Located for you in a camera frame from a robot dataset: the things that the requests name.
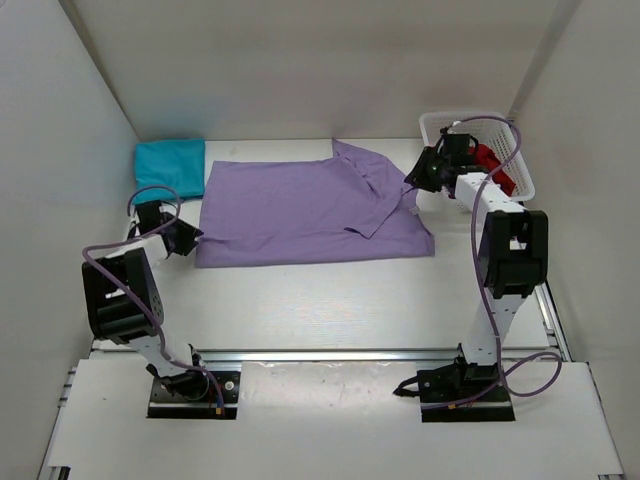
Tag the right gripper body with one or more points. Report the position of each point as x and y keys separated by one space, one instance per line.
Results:
x=445 y=164

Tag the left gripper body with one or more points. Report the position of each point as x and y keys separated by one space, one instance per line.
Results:
x=169 y=217

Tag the red t-shirt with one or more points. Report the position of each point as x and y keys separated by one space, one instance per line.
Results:
x=485 y=157

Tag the teal t-shirt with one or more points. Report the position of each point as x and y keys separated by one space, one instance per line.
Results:
x=177 y=164

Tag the purple t-shirt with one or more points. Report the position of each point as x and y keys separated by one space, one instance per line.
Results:
x=353 y=206

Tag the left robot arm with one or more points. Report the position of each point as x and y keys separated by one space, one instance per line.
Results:
x=122 y=298

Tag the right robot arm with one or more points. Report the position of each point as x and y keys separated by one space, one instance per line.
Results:
x=509 y=242

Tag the white plastic basket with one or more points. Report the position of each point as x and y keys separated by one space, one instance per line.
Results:
x=492 y=133

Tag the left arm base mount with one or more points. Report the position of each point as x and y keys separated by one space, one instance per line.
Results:
x=193 y=396

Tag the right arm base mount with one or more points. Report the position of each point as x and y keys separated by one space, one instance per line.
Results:
x=459 y=393

